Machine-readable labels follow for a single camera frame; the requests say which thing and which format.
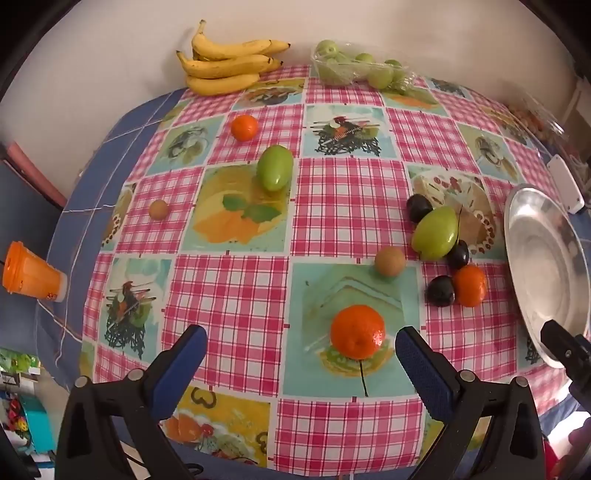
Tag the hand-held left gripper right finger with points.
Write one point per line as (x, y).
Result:
(422, 367)

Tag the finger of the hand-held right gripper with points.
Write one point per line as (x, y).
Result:
(565, 344)

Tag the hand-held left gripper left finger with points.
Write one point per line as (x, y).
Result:
(184, 357)

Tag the large orange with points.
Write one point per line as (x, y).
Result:
(358, 332)

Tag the dark purple plum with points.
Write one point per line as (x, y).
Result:
(418, 206)
(440, 290)
(459, 256)

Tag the round metal plate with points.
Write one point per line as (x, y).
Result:
(540, 258)

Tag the medium orange tangerine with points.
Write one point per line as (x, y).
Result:
(471, 286)

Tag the oval green mango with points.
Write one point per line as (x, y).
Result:
(274, 167)
(434, 233)

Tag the large brown round fruit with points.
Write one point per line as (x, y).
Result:
(390, 261)

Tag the small brown round fruit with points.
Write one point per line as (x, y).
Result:
(158, 210)

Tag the teal plastic box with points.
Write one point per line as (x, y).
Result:
(40, 424)

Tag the white plastic device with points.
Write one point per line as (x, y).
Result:
(565, 182)

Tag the blue grid cloth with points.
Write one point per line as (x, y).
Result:
(83, 221)

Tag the orange plastic cup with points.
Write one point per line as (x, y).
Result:
(32, 277)

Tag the pink checked picture tablecloth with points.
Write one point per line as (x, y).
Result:
(332, 194)

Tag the dark blue chair seat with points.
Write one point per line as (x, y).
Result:
(23, 217)

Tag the clear container of nuts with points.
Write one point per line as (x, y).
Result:
(531, 121)

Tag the small orange tangerine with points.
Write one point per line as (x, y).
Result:
(243, 128)

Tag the pink chair edge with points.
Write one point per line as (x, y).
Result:
(32, 175)

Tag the yellow banana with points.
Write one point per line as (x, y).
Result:
(221, 67)
(279, 46)
(272, 65)
(221, 84)
(221, 48)

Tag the plastic-wrapped tray of green apples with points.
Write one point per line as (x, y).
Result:
(355, 67)

